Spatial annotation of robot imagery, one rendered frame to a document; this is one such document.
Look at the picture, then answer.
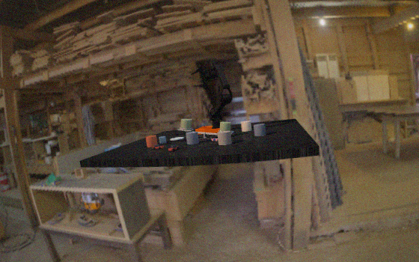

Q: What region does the small blue block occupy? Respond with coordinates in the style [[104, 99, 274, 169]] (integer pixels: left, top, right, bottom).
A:
[[159, 136, 167, 144]]

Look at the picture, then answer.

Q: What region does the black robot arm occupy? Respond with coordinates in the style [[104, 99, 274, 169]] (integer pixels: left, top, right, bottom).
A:
[[209, 61, 233, 129]]

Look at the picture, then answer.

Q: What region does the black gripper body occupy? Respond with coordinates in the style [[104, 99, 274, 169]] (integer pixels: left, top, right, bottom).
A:
[[198, 66, 213, 90]]

